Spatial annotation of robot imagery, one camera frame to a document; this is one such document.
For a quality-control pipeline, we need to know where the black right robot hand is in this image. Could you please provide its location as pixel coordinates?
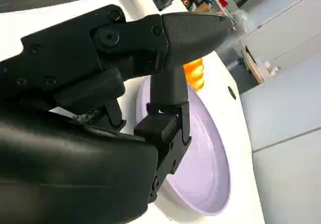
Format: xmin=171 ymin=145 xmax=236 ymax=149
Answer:
xmin=0 ymin=4 xmax=230 ymax=224

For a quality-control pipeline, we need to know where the orange and white bread roll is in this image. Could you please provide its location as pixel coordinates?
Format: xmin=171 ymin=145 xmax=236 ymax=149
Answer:
xmin=184 ymin=58 xmax=206 ymax=93

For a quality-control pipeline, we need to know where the lilac plate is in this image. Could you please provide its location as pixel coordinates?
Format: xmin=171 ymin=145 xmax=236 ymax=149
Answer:
xmin=136 ymin=82 xmax=231 ymax=209

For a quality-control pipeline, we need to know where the wooden board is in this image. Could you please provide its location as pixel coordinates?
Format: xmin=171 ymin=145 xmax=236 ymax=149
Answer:
xmin=240 ymin=42 xmax=266 ymax=84

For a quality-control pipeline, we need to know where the white workshop desk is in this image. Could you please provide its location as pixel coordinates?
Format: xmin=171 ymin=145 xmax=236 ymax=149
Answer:
xmin=175 ymin=0 xmax=238 ymax=31

